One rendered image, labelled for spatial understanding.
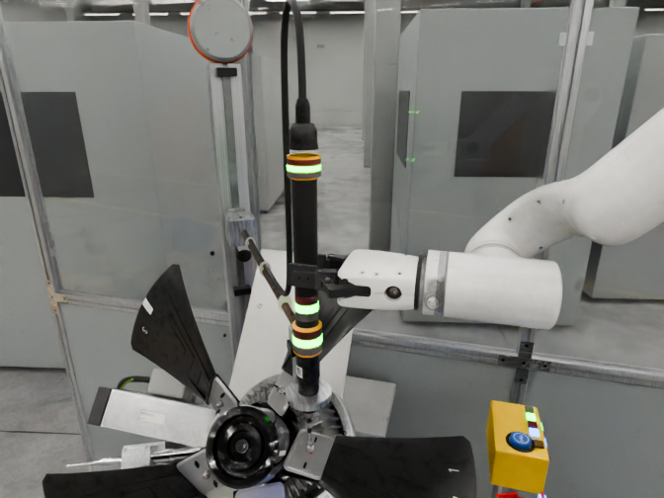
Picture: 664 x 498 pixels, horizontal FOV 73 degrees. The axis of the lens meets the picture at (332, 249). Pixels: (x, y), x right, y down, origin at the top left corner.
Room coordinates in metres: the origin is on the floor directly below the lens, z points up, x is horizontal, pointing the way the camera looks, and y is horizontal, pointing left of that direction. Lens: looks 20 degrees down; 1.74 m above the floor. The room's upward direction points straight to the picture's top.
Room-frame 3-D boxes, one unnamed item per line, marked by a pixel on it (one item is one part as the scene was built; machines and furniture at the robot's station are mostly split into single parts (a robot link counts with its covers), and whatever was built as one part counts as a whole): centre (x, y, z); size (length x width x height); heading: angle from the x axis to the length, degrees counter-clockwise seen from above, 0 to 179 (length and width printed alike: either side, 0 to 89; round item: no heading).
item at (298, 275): (0.54, 0.03, 1.51); 0.07 x 0.03 x 0.03; 75
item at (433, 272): (0.53, -0.13, 1.51); 0.09 x 0.03 x 0.08; 165
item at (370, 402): (1.14, 0.00, 0.85); 0.36 x 0.24 x 0.03; 75
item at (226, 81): (1.21, 0.27, 1.48); 0.05 x 0.03 x 0.62; 110
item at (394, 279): (0.55, -0.07, 1.51); 0.11 x 0.10 x 0.07; 75
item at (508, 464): (0.77, -0.39, 1.02); 0.16 x 0.10 x 0.11; 165
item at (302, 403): (0.59, 0.04, 1.34); 0.09 x 0.07 x 0.10; 20
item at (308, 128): (0.58, 0.04, 1.50); 0.04 x 0.04 x 0.46
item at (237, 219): (1.17, 0.25, 1.39); 0.10 x 0.07 x 0.09; 20
